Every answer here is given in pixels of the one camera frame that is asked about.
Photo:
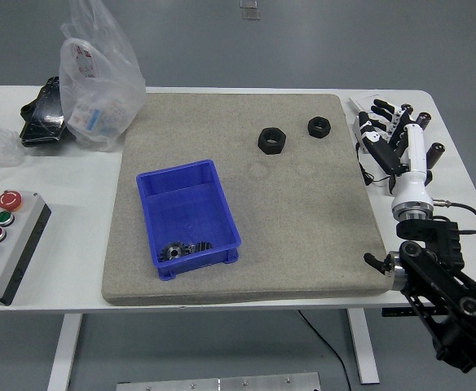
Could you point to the black part wrapped in plastic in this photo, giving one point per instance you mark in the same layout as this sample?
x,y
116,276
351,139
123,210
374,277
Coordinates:
x,y
42,118

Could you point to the large black gear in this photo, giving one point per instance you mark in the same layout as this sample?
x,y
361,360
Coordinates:
x,y
168,254

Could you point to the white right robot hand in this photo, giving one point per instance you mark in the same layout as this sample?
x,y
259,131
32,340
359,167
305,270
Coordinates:
x,y
415,150

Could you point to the white flat card box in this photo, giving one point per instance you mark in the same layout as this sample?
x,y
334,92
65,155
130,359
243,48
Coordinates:
x,y
362,102

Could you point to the small black hex nut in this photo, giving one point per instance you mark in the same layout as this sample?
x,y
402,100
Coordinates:
x,y
318,131

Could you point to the grey-brown mat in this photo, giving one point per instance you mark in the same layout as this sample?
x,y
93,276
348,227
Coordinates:
x,y
221,118

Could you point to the black cylindrical capacitor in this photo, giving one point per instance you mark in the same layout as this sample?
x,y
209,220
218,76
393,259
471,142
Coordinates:
x,y
435,154
424,121
407,108

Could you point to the blue plastic box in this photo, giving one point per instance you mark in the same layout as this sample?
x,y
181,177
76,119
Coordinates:
x,y
185,212

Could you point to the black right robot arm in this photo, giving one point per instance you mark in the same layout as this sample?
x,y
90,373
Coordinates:
x,y
442,264

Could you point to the grey push-button control box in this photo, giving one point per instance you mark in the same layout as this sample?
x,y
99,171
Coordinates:
x,y
22,244

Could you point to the clear plastic bag with items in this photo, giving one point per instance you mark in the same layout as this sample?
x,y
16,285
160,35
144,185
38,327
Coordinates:
x,y
99,81

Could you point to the clear square floor marker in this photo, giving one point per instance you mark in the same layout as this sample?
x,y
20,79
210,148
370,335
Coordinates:
x,y
248,3

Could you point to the white table leg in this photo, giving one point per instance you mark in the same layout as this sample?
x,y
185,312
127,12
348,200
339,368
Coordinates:
x,y
64,350
363,346

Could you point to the large black hex nut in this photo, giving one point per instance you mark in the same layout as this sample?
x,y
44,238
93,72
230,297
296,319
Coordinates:
x,y
271,147

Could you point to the silver metal plate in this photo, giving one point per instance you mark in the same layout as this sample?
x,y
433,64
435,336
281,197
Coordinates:
x,y
217,383

